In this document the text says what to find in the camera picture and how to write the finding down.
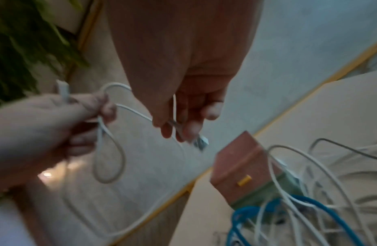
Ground person's left hand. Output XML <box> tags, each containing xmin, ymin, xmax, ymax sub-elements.
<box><xmin>0</xmin><ymin>92</ymin><xmax>117</xmax><ymax>193</ymax></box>

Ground person's right hand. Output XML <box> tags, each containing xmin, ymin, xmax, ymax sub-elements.
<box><xmin>106</xmin><ymin>0</ymin><xmax>265</xmax><ymax>143</ymax></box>

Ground pink and green drawer box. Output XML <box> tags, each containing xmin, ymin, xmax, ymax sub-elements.
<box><xmin>210</xmin><ymin>130</ymin><xmax>304</xmax><ymax>212</ymax></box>

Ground grey cable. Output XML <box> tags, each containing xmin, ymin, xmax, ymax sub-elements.
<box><xmin>309</xmin><ymin>138</ymin><xmax>377</xmax><ymax>162</ymax></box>

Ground blue cable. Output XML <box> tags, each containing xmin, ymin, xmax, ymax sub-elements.
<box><xmin>226</xmin><ymin>194</ymin><xmax>364</xmax><ymax>246</ymax></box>

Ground green plants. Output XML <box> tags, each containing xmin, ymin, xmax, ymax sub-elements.
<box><xmin>0</xmin><ymin>0</ymin><xmax>89</xmax><ymax>106</ymax></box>

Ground white table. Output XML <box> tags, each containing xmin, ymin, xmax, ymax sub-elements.
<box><xmin>170</xmin><ymin>69</ymin><xmax>377</xmax><ymax>246</ymax></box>

